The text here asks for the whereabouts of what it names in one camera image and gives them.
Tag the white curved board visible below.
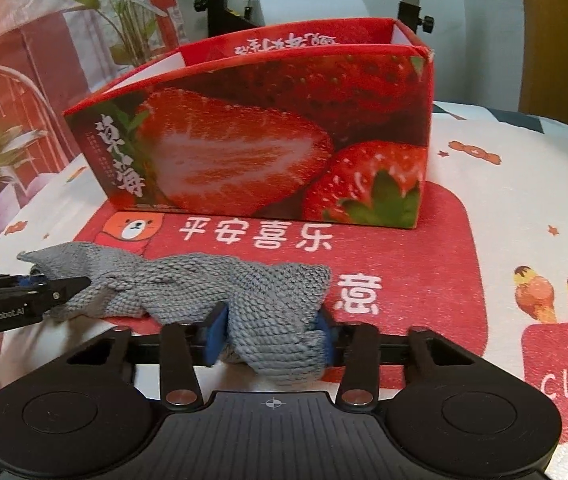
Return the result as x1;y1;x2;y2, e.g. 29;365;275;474
251;0;371;28

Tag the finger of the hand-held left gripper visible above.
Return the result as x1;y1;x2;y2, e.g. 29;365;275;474
16;274;91;307

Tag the red strawberry print box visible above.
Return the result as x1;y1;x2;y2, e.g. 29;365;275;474
63;17;436;231

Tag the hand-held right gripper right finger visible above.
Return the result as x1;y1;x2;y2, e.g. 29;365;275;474
315;310;472;409

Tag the grey knitted cloth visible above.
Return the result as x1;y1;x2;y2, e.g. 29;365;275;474
16;241;333;389

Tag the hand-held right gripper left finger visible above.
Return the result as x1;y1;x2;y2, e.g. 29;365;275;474
65;305;228;410

